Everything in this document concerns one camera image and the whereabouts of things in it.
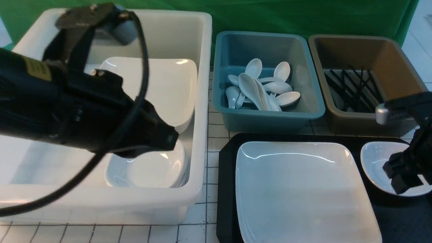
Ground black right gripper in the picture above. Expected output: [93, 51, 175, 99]
[382, 92, 432, 195]

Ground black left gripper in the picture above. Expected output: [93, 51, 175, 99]
[44, 70, 179, 158]

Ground white bowl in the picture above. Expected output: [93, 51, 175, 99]
[360, 141, 431, 196]

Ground large white square plate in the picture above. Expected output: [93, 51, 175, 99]
[236, 141, 382, 243]

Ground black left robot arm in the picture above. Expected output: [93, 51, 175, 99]
[1, 49, 136, 153]

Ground black serving tray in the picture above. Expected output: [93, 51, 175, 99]
[216, 133, 432, 243]

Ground stack of white plates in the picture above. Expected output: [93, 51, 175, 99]
[85, 57, 198, 133]

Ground black chopsticks in bin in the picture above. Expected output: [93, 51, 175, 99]
[324, 66, 384, 113]

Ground stack of white bowls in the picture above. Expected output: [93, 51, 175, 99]
[105, 140, 188, 189]

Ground large white plastic tub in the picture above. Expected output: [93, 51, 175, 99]
[1, 9, 213, 225]

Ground brown plastic bin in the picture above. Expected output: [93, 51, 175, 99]
[308, 34, 428, 137]

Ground green cloth backdrop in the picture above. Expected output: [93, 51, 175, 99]
[0, 0, 420, 66]

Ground white spoons in bin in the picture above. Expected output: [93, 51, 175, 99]
[225, 58, 301, 112]

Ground teal plastic bin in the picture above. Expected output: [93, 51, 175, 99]
[212, 31, 325, 134]

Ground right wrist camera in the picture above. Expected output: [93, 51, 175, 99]
[375, 98, 418, 125]

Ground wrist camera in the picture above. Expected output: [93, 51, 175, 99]
[42, 3, 139, 73]
[375, 98, 418, 125]

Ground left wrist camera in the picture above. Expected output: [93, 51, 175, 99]
[42, 3, 139, 73]

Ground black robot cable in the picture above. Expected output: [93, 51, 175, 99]
[0, 10, 150, 217]

